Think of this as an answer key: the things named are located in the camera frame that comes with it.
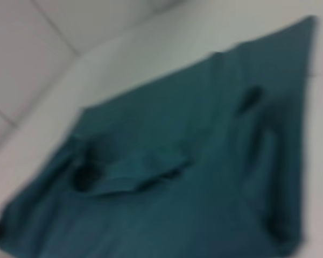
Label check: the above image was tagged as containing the teal t-shirt with beige print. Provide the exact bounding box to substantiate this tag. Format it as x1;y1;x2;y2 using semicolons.
0;15;319;258

